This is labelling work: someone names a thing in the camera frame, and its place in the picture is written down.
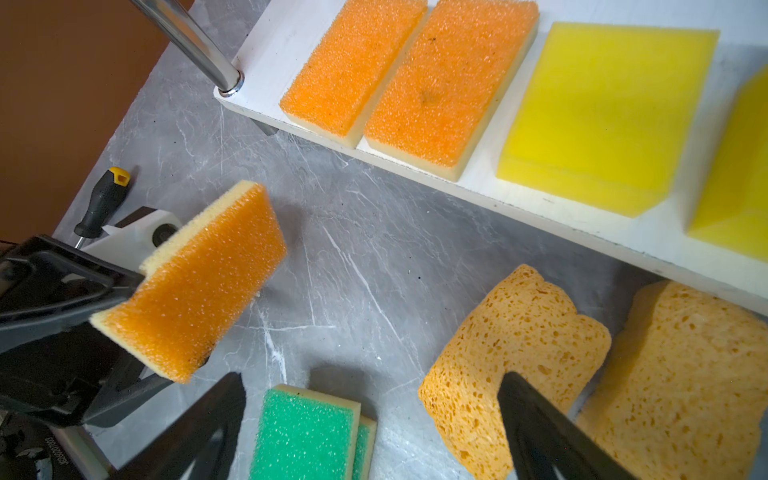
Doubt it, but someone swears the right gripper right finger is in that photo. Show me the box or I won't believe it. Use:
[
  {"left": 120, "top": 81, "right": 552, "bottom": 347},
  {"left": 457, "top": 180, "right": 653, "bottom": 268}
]
[{"left": 497, "top": 372, "right": 633, "bottom": 479}]

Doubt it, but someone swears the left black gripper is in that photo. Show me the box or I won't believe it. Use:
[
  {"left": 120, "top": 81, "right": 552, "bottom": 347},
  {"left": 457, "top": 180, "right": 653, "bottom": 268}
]
[{"left": 1, "top": 235, "right": 170, "bottom": 479}]

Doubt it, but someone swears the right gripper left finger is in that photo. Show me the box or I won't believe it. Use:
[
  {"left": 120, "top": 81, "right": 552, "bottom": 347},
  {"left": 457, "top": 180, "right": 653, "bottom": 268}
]
[{"left": 111, "top": 372, "right": 246, "bottom": 479}]

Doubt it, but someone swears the tan cellulose sponge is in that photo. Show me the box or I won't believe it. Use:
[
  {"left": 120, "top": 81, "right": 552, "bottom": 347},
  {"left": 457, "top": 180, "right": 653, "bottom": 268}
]
[
  {"left": 418, "top": 265, "right": 612, "bottom": 479},
  {"left": 577, "top": 281, "right": 767, "bottom": 479}
]

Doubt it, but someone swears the pale yellow sponge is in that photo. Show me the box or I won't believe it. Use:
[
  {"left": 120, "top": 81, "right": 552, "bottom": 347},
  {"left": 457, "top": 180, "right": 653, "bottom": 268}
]
[{"left": 90, "top": 180, "right": 287, "bottom": 383}]

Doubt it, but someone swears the orange sponge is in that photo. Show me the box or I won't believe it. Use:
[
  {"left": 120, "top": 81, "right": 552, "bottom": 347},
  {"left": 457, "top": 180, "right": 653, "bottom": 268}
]
[
  {"left": 279, "top": 1, "right": 428, "bottom": 148},
  {"left": 364, "top": 1, "right": 540, "bottom": 182}
]

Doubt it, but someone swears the white two-tier shelf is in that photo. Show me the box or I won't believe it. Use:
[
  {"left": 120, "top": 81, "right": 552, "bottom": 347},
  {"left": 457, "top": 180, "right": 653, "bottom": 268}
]
[{"left": 128, "top": 0, "right": 768, "bottom": 318}]

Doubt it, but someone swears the green sponge top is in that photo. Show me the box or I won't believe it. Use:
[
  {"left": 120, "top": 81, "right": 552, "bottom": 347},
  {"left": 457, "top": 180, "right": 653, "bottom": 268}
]
[{"left": 249, "top": 384, "right": 361, "bottom": 479}]

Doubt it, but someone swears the green sponge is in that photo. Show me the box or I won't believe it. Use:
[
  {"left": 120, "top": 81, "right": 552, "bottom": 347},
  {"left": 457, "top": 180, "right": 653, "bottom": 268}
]
[
  {"left": 249, "top": 384, "right": 361, "bottom": 479},
  {"left": 351, "top": 416, "right": 377, "bottom": 480}
]

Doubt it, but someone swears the black yellow screwdriver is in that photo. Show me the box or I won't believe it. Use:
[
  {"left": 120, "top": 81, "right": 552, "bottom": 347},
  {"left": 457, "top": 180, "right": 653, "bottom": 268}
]
[{"left": 74, "top": 167, "right": 131, "bottom": 249}]

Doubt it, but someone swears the green sponge bottom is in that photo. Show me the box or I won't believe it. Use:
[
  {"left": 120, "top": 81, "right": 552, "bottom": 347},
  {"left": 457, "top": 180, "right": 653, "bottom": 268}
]
[{"left": 351, "top": 416, "right": 377, "bottom": 480}]

